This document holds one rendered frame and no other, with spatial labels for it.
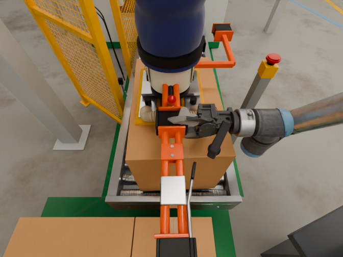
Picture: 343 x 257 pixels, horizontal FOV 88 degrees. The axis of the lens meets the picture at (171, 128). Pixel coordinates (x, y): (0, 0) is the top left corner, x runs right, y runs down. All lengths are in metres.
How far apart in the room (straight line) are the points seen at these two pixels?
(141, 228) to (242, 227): 0.88
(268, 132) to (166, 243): 0.41
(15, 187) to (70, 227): 1.07
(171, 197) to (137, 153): 0.27
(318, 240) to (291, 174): 1.06
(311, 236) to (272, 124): 0.54
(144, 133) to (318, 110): 0.57
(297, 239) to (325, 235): 0.12
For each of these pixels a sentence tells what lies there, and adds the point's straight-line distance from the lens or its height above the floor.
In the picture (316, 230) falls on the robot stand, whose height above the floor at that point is 0.75.
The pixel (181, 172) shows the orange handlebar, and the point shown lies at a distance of 0.48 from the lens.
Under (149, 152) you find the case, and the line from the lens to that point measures 0.66.
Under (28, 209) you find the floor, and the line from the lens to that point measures 1.97.
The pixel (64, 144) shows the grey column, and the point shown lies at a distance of 2.08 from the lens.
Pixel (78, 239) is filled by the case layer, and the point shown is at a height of 0.54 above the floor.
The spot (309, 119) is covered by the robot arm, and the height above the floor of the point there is 1.13.
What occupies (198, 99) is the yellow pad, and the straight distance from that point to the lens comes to 0.79.
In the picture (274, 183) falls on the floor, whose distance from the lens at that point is 1.88.
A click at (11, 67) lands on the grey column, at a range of 1.45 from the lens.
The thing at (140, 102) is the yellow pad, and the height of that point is 1.01.
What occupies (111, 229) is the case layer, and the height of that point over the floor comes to 0.54.
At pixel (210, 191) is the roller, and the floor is 0.55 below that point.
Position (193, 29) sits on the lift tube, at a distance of 0.57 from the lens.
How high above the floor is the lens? 1.57
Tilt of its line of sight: 56 degrees down
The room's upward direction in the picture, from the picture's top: straight up
